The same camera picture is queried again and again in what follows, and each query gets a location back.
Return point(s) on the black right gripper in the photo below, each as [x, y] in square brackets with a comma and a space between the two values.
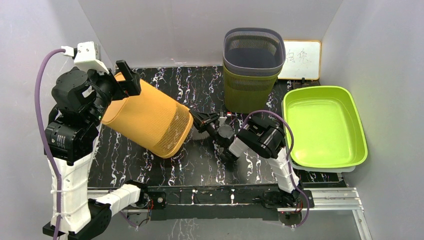
[199, 119]

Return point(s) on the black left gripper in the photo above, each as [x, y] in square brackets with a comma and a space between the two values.
[130, 84]

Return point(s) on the orange mesh bin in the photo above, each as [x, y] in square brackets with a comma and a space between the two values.
[153, 120]

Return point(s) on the grey mesh bin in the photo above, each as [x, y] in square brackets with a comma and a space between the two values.
[253, 52]

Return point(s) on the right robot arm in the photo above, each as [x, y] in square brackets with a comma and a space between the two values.
[267, 140]

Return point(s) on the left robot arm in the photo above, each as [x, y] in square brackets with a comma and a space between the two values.
[70, 143]

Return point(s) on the olive green mesh bin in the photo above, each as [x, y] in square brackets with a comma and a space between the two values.
[245, 94]

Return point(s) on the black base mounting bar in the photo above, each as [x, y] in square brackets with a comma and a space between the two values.
[239, 201]

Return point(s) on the small whiteboard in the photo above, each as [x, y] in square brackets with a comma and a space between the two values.
[303, 60]

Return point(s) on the lime green plastic tub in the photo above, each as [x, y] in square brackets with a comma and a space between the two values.
[344, 97]

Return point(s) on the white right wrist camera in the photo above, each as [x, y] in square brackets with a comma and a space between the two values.
[222, 117]

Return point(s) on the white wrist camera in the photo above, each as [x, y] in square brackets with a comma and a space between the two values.
[86, 56]
[222, 117]

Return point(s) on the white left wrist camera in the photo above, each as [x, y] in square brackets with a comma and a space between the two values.
[86, 56]

